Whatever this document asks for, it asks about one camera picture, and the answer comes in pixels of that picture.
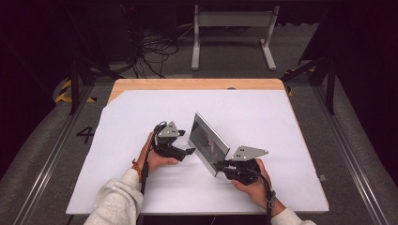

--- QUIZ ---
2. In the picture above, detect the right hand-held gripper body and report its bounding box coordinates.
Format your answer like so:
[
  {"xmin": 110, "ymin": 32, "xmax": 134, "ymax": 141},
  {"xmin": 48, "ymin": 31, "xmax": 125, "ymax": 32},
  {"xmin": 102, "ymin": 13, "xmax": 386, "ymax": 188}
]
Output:
[{"xmin": 225, "ymin": 145, "xmax": 269, "ymax": 187}]

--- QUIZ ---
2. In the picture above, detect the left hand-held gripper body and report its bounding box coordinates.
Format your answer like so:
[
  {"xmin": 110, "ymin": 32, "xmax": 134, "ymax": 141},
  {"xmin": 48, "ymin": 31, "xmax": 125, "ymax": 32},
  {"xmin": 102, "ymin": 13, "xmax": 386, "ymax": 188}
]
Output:
[{"xmin": 153, "ymin": 121, "xmax": 188, "ymax": 162}]

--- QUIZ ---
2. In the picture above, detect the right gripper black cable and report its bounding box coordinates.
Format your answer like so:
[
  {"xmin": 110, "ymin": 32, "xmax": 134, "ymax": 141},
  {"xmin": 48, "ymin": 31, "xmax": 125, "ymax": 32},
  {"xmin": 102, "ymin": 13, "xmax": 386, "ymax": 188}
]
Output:
[{"xmin": 247, "ymin": 168, "xmax": 278, "ymax": 225}]

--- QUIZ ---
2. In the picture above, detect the white table cover sheet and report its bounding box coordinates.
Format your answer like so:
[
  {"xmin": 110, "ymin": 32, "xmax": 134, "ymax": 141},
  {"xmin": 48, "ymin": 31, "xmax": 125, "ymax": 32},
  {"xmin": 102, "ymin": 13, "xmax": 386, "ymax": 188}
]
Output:
[{"xmin": 65, "ymin": 89, "xmax": 330, "ymax": 217}]

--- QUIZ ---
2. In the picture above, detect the person's right hand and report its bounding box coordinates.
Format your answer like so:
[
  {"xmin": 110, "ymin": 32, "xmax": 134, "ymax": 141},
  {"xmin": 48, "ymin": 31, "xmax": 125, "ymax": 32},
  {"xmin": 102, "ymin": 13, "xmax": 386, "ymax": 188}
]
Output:
[{"xmin": 230, "ymin": 157, "xmax": 277, "ymax": 209}]

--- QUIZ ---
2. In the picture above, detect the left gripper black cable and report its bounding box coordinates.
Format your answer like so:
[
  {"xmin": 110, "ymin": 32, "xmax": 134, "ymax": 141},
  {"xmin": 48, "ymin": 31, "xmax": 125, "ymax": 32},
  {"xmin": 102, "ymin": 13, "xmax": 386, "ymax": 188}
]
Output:
[{"xmin": 136, "ymin": 120, "xmax": 169, "ymax": 225}]

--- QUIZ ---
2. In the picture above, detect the orange bead bracelet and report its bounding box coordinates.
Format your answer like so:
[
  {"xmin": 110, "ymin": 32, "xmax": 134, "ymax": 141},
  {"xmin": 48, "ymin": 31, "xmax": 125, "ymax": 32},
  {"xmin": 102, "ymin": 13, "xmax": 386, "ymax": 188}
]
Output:
[{"xmin": 130, "ymin": 157, "xmax": 144, "ymax": 181}]

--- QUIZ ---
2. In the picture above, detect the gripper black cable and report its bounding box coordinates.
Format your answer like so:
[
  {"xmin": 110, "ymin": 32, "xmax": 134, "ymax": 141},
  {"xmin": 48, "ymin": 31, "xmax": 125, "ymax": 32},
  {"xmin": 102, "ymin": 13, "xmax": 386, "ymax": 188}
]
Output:
[
  {"xmin": 247, "ymin": 168, "xmax": 278, "ymax": 225},
  {"xmin": 136, "ymin": 120, "xmax": 169, "ymax": 225}
]

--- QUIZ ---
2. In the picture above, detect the person's left hand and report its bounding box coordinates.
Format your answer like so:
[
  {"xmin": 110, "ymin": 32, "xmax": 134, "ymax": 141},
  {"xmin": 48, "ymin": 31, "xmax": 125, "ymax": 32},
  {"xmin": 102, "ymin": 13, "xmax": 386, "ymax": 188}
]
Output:
[{"xmin": 137, "ymin": 131, "xmax": 180, "ymax": 174}]

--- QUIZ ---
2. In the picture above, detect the black metal stand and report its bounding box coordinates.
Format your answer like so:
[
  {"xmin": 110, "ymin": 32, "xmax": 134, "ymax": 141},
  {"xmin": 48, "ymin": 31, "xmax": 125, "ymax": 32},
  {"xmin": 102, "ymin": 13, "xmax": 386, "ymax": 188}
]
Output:
[
  {"xmin": 281, "ymin": 55, "xmax": 338, "ymax": 115},
  {"xmin": 66, "ymin": 57, "xmax": 126, "ymax": 115}
]

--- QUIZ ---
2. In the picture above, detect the white metal desk frame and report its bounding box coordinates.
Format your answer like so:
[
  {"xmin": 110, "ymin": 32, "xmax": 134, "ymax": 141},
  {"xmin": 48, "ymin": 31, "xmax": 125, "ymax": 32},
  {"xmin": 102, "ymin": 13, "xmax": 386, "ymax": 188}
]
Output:
[{"xmin": 191, "ymin": 4, "xmax": 281, "ymax": 71}]

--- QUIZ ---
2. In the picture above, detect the tangle of black floor cables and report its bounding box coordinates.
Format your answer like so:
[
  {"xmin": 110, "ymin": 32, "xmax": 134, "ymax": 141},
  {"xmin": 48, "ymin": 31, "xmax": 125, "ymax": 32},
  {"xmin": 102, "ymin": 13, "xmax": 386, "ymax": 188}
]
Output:
[{"xmin": 123, "ymin": 22, "xmax": 195, "ymax": 80}]

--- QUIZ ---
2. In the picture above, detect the aluminium floor rail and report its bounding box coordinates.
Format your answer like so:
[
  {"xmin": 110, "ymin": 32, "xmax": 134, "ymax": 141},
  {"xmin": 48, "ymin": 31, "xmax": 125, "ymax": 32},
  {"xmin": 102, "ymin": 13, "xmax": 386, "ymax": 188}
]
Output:
[
  {"xmin": 11, "ymin": 83, "xmax": 95, "ymax": 225},
  {"xmin": 313, "ymin": 83, "xmax": 390, "ymax": 225}
]

